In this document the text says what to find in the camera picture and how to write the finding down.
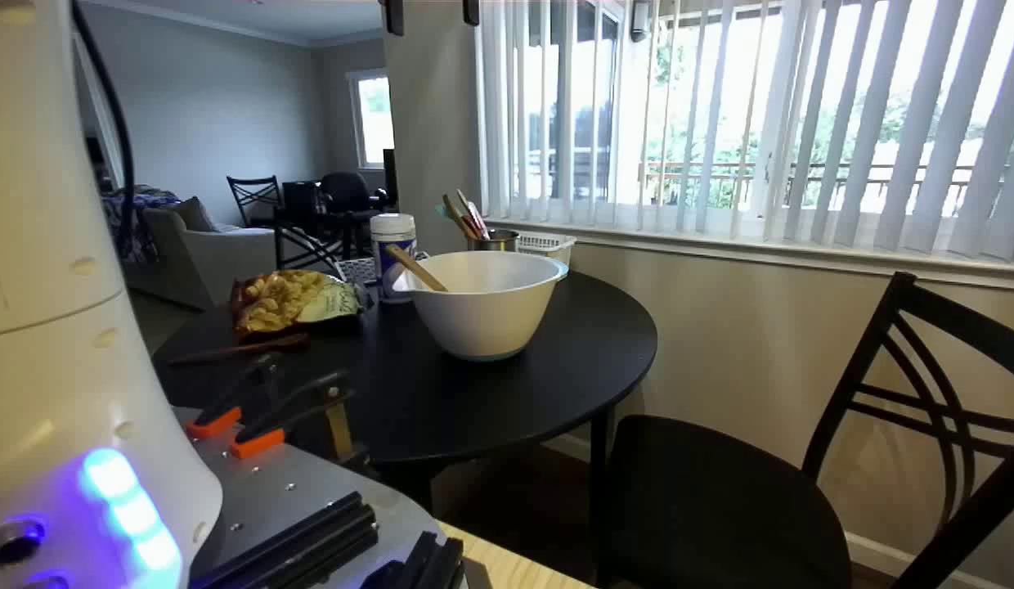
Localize black aluminium rails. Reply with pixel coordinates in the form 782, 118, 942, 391
189, 487, 384, 589

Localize white bowl with teal rim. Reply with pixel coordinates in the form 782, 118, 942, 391
388, 250, 574, 362

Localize metal robot mounting plate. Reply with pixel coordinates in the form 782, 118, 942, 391
188, 434, 471, 589

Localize black bracket block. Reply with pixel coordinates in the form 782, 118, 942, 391
357, 529, 468, 589

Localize bright living room window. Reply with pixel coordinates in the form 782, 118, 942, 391
348, 68, 398, 174

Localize open bag of yellow chips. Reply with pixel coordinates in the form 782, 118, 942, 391
228, 266, 369, 341

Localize white vertical blinds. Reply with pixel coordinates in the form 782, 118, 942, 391
473, 0, 1014, 266

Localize wooden spoon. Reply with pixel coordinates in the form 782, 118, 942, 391
384, 242, 451, 296

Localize orange clamp handle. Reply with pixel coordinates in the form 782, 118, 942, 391
188, 404, 249, 444
228, 427, 291, 466

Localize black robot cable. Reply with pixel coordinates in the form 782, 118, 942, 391
68, 0, 142, 261

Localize white plastic container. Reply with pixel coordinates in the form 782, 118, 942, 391
512, 230, 578, 273

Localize round black table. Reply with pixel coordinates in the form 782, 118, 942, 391
154, 254, 661, 589

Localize black background chair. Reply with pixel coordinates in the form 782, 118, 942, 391
224, 174, 285, 230

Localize grey sofa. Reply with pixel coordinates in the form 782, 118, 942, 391
130, 193, 280, 316

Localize blue patterned blanket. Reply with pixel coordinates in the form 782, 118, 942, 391
99, 184, 182, 269

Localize black metal chair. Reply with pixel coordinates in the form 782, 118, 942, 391
270, 217, 352, 282
594, 273, 1014, 589

